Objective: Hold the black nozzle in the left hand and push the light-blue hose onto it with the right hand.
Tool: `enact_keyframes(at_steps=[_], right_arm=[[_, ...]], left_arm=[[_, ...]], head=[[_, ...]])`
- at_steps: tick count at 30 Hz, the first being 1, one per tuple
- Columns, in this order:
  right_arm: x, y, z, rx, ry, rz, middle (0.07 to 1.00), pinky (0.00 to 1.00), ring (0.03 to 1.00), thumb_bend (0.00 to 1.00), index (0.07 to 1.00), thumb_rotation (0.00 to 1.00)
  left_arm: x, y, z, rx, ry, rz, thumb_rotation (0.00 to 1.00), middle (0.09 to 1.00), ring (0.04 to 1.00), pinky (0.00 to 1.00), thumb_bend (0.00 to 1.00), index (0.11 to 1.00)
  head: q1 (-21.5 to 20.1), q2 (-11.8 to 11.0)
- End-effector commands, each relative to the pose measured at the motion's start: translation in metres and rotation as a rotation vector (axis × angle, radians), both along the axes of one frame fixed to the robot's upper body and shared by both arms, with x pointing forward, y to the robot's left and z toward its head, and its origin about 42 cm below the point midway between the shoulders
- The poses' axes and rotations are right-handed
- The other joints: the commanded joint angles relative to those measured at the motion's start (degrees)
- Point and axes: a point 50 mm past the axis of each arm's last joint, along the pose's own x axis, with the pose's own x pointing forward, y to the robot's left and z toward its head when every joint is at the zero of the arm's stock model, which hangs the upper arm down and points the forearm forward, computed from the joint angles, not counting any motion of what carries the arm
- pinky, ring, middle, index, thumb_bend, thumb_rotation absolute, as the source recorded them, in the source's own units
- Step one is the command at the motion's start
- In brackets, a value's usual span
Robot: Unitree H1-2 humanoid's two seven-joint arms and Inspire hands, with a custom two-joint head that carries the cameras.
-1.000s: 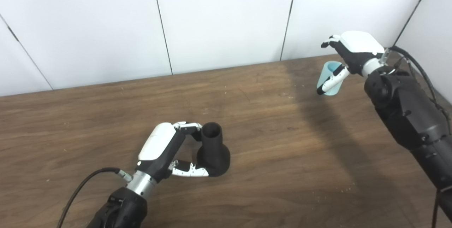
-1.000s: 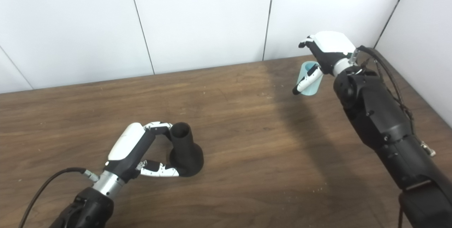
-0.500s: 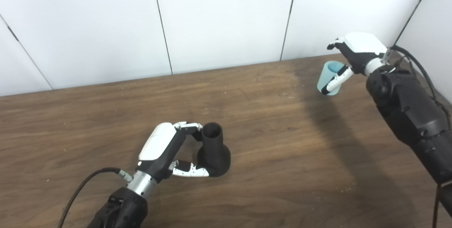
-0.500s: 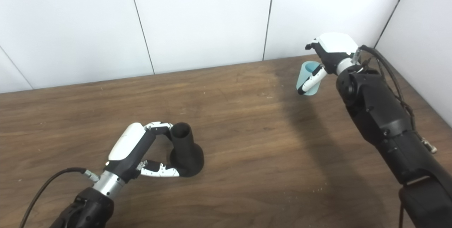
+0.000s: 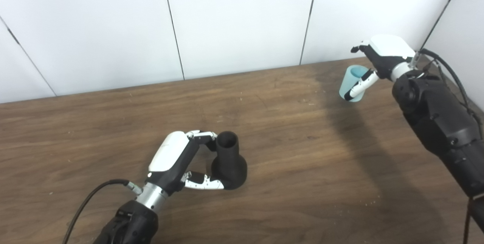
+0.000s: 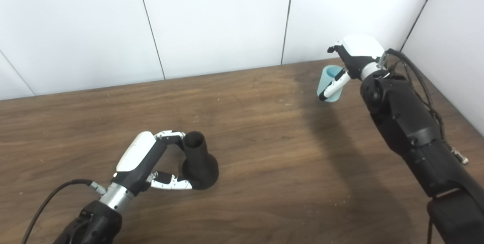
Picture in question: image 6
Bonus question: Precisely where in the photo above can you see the black funnel-shaped nozzle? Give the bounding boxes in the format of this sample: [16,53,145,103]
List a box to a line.
[181,131,219,190]

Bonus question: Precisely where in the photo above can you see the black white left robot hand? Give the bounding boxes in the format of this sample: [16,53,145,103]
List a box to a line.
[112,130,193,196]

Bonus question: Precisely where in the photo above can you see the light blue cylinder cup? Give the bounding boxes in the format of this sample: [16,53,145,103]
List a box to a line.
[316,65,345,103]

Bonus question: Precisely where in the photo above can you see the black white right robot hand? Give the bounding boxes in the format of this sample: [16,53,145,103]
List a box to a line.
[318,34,385,102]

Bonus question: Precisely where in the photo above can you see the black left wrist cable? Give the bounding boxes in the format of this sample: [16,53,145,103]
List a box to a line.
[22,179,107,244]

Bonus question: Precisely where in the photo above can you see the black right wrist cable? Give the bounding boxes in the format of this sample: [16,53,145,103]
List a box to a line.
[378,48,469,165]

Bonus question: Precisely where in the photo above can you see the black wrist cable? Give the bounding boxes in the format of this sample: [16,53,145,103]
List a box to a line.
[22,179,107,244]
[378,48,469,165]

